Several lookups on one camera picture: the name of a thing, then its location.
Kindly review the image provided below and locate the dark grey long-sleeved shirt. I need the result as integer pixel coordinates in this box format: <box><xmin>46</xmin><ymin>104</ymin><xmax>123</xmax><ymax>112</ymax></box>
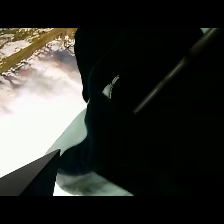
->
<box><xmin>57</xmin><ymin>27</ymin><xmax>224</xmax><ymax>197</ymax></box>

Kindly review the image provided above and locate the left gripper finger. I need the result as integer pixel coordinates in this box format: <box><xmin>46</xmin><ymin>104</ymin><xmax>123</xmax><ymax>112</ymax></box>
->
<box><xmin>0</xmin><ymin>149</ymin><xmax>61</xmax><ymax>197</ymax></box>

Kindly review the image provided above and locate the pale green garment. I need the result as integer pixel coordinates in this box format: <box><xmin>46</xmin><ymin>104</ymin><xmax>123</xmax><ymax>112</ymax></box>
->
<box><xmin>45</xmin><ymin>108</ymin><xmax>134</xmax><ymax>197</ymax></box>

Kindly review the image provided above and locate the brown clothes hanger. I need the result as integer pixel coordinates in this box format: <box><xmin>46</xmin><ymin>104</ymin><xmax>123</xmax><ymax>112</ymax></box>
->
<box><xmin>132</xmin><ymin>27</ymin><xmax>224</xmax><ymax>115</ymax></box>

